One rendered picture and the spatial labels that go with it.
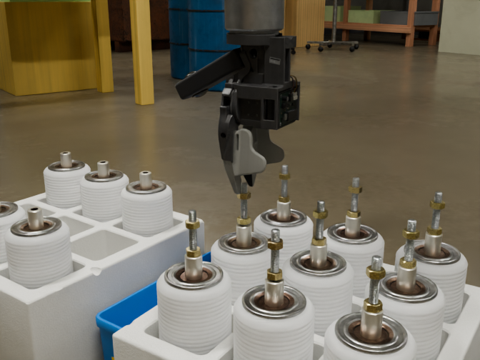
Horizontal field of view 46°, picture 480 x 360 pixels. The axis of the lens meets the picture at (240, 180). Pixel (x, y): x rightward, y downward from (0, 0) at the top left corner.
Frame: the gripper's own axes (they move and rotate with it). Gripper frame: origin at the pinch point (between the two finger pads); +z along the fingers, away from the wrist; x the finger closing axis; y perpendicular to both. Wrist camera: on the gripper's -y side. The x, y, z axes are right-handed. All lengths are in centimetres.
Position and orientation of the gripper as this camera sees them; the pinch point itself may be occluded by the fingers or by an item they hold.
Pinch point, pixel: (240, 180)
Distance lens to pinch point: 78.5
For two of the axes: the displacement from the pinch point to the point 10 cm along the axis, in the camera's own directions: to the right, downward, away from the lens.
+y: 8.8, 1.5, -4.6
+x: 4.8, -2.7, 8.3
